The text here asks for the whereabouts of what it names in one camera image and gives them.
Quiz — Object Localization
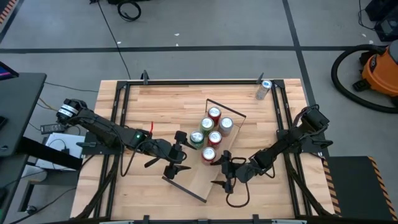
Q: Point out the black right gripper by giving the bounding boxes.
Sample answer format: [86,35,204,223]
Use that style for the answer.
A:
[210,150,244,194]

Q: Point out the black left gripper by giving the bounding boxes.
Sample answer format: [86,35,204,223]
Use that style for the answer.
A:
[164,130,198,180]

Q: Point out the green Sprite can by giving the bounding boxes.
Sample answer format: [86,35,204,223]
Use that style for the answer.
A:
[189,130,205,149]

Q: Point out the light green soda can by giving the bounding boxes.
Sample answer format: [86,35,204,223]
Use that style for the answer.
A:
[199,116,215,138]

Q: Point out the silver soda can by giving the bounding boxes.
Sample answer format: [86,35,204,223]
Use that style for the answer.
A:
[218,116,234,137]

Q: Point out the red soda can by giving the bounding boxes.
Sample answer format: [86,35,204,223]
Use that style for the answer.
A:
[207,106,223,125]

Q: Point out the slim silver blue can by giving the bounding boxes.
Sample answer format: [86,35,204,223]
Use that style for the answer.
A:
[255,79,273,101]

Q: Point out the wooden shelf with black legs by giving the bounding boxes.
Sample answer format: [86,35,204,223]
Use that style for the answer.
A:
[161,98,248,203]

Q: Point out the white flat box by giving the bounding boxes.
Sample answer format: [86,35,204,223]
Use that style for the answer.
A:
[35,132,87,171]

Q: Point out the black power adapter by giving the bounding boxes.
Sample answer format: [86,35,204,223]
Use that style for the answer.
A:
[40,123,66,135]

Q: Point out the black platform with hazard stripes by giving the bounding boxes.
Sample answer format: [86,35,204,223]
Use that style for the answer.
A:
[322,155,398,222]

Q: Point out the orange shop vacuum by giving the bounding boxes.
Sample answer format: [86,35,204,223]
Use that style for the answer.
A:
[330,43,398,114]
[353,39,398,108]

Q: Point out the black desk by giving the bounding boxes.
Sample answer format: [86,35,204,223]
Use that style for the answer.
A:
[0,72,47,224]

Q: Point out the lit computer monitor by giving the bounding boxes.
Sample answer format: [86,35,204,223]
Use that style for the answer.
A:
[0,61,19,82]

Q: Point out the black equipment cases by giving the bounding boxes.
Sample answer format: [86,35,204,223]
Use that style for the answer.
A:
[357,0,398,43]

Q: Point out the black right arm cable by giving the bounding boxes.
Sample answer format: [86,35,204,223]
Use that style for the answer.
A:
[226,157,251,208]

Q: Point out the black aluminium table frame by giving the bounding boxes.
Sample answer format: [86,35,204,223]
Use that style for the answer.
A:
[73,70,336,224]

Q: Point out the long black floor cable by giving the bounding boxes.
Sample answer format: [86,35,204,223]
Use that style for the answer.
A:
[89,0,132,80]

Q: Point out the yellow floor cable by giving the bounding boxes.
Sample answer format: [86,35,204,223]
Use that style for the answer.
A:
[37,96,60,113]

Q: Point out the coiled black cable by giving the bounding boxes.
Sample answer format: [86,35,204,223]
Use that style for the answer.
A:
[116,1,142,22]

